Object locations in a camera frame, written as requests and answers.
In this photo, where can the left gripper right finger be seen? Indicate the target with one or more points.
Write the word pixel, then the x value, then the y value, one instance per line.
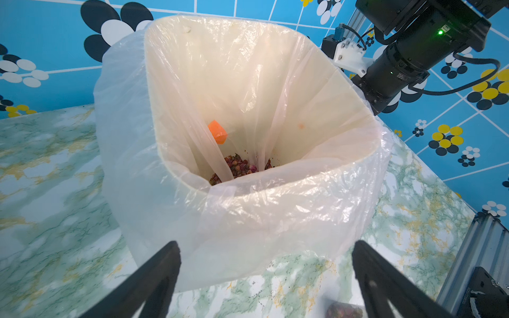
pixel 385 289

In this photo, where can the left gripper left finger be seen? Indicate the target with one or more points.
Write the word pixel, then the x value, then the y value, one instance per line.
pixel 148 290

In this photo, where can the small tea jar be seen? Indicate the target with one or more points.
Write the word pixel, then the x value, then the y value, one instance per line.
pixel 344 310

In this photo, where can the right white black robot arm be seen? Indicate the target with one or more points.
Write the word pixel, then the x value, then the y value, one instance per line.
pixel 417 35

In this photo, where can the dried flower tea pile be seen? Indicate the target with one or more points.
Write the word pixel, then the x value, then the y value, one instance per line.
pixel 239 168

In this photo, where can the orange scrap in bin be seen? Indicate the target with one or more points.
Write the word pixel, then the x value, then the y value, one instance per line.
pixel 219 134

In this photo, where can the clear plastic bin liner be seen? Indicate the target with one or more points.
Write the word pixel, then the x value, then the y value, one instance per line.
pixel 225 231

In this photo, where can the cream plastic trash bin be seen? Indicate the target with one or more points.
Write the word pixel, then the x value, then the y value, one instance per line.
pixel 277 95

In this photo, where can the right aluminium corner post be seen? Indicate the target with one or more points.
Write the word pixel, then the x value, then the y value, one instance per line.
pixel 480 268

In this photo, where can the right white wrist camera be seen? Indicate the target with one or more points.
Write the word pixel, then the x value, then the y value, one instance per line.
pixel 347 49

